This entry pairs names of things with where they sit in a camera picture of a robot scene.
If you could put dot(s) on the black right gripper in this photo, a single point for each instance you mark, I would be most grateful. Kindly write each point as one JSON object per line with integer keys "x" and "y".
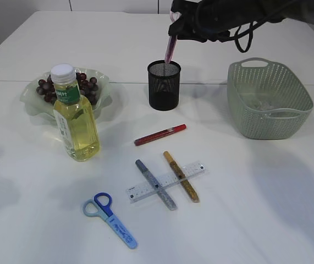
{"x": 211, "y": 18}

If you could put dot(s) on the pink purple safety scissors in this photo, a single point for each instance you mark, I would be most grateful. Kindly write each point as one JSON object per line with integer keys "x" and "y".
{"x": 172, "y": 39}

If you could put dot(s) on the yellow drink bottle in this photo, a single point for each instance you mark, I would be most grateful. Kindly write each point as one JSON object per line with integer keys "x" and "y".
{"x": 74, "y": 115}

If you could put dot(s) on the clear plastic sheet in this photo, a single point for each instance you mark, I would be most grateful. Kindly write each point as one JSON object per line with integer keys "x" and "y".
{"x": 260, "y": 102}

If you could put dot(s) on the purple artificial grape bunch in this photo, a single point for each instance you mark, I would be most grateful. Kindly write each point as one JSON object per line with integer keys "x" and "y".
{"x": 88, "y": 88}

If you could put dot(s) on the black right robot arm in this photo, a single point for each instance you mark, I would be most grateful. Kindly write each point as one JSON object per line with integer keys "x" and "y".
{"x": 278, "y": 11}

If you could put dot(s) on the black mesh pen holder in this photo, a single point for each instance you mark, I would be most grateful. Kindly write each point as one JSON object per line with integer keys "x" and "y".
{"x": 163, "y": 85}

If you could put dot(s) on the pale green wavy plate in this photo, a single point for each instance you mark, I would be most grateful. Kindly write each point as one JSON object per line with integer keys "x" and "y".
{"x": 35, "y": 103}

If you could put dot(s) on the green woven plastic basket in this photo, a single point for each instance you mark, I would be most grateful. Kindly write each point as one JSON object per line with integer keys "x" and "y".
{"x": 277, "y": 81}

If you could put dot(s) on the red marker pen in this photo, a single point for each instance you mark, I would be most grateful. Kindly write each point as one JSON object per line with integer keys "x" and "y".
{"x": 159, "y": 135}

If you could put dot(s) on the clear plastic ruler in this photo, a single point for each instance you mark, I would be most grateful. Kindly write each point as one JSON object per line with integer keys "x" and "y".
{"x": 143, "y": 190}

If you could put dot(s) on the silver glitter pen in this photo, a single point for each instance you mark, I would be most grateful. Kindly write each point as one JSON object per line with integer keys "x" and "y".
{"x": 163, "y": 195}

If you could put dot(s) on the gold glitter pen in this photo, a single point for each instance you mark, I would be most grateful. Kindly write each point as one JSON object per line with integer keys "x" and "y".
{"x": 181, "y": 176}

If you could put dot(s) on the blue safety scissors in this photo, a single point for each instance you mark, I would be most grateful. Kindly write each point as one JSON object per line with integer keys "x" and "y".
{"x": 106, "y": 214}

